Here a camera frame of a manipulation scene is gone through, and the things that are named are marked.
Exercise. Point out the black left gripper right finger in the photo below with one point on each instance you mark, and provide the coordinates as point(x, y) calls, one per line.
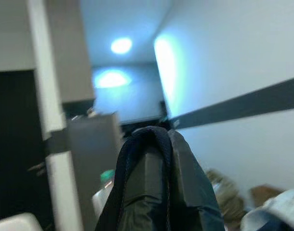
point(192, 192)

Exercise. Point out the round ceiling light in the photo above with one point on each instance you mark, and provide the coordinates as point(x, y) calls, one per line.
point(121, 45)

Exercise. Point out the black garment gold print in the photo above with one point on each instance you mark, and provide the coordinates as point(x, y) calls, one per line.
point(121, 163)

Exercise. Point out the light grey garment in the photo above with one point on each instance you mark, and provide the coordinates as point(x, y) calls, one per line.
point(277, 211)

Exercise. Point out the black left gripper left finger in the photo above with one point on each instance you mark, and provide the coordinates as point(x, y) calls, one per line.
point(147, 192)

